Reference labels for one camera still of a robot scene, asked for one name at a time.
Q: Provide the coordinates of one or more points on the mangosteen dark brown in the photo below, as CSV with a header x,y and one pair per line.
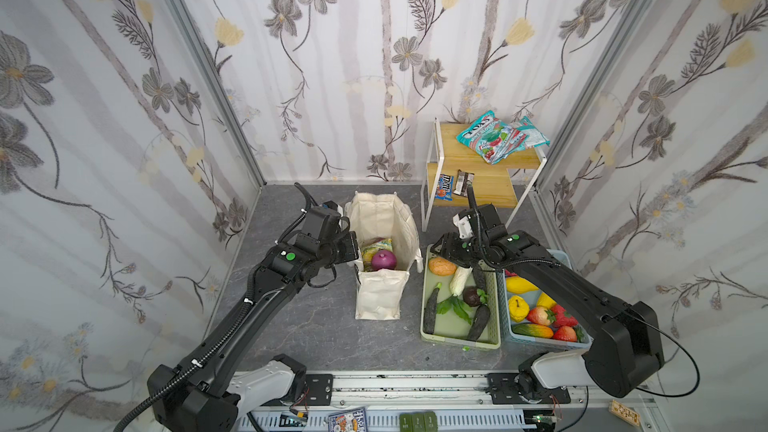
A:
x,y
473,296

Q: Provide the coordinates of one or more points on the small wooden block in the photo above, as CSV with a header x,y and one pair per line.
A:
x,y
625,413

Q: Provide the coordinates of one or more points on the blue candy bag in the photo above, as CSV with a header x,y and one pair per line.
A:
x,y
444,188

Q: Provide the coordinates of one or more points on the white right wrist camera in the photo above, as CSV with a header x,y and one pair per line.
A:
x,y
462,221

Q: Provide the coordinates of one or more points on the orange bread roll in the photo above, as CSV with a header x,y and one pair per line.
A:
x,y
441,267

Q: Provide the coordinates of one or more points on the dark cucumber left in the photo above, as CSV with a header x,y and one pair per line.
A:
x,y
430,311

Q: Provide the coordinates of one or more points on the cream canvas grocery bag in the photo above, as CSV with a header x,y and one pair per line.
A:
x,y
374,216

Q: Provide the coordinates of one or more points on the green leafy vegetable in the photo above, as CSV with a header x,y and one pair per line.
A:
x,y
457,306

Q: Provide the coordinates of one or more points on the brown chocolate bar pack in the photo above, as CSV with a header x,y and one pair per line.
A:
x,y
463,181

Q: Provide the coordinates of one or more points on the magenta purple cabbage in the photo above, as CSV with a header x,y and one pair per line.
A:
x,y
383,259

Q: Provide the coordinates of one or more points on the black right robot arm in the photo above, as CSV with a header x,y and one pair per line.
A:
x,y
626,347

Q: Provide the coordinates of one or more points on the blue plastic basket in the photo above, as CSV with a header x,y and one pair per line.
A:
x,y
531,297

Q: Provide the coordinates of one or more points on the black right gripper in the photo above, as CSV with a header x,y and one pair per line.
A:
x,y
447,246

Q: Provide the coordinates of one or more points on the light teal snack bag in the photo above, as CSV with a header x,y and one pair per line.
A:
x,y
533,136

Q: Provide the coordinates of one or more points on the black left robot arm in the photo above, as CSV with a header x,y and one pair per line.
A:
x,y
195,394

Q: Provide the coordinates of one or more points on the yellow green snack bag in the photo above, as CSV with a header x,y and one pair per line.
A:
x,y
370,248

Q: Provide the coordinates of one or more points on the green button pad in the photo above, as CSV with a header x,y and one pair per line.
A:
x,y
418,422

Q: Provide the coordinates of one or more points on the yellow bell pepper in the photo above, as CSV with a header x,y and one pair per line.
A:
x,y
518,309

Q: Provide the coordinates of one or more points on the dark cucumber right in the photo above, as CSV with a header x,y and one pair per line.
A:
x,y
479,323

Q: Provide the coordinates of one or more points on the green plastic basket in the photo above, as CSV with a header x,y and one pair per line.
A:
x,y
449,328

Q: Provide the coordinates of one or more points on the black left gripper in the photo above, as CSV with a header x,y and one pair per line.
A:
x,y
348,246

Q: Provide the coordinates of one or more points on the red strawberry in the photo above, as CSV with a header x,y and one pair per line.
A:
x,y
562,317

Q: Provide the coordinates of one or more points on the yellow banana mango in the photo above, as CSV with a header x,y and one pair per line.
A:
x,y
517,285

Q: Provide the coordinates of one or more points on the white wooden two-tier shelf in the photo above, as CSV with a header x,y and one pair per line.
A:
x,y
506,184

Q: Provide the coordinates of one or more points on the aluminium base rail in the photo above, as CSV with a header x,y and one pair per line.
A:
x,y
462,401

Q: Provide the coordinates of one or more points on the green orange mango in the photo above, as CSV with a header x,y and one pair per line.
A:
x,y
533,330

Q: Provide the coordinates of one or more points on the yellow lemon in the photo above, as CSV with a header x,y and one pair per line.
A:
x,y
545,301

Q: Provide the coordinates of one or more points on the dark cucumber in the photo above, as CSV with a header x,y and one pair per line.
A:
x,y
479,323
430,311

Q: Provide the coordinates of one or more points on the white radish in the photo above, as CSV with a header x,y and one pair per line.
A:
x,y
459,280

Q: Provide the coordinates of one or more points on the printed card box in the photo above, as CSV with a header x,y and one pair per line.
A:
x,y
354,420

